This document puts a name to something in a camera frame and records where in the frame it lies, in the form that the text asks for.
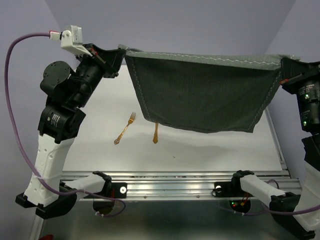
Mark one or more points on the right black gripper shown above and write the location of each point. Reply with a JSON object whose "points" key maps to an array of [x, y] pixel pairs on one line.
{"points": [[298, 73]]}

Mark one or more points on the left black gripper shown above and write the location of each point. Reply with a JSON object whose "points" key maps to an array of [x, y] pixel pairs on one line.
{"points": [[109, 60]]}

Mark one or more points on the grey cloth napkin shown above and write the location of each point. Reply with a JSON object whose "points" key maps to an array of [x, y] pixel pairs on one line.
{"points": [[203, 93]]}

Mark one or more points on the gold knife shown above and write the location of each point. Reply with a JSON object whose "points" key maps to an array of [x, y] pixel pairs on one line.
{"points": [[155, 135]]}

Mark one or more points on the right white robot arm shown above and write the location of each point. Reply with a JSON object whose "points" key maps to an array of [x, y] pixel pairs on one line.
{"points": [[299, 214]]}

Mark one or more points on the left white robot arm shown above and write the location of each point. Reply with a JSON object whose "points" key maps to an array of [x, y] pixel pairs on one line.
{"points": [[68, 91]]}

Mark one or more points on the gold fork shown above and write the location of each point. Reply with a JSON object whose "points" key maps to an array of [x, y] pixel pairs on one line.
{"points": [[130, 121]]}

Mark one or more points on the red object at corner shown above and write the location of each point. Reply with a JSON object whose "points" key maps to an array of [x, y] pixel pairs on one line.
{"points": [[47, 237]]}

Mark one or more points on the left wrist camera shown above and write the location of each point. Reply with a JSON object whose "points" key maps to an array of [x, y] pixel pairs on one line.
{"points": [[71, 40]]}

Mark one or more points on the aluminium mounting rail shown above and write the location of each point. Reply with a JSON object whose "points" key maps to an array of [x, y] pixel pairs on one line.
{"points": [[178, 186]]}

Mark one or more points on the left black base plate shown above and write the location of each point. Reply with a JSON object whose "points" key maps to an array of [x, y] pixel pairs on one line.
{"points": [[118, 190]]}

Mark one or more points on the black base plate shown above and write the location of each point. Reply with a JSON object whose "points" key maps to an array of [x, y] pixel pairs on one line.
{"points": [[118, 190], [222, 189]]}

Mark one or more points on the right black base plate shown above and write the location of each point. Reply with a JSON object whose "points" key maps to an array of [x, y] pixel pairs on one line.
{"points": [[222, 189]]}

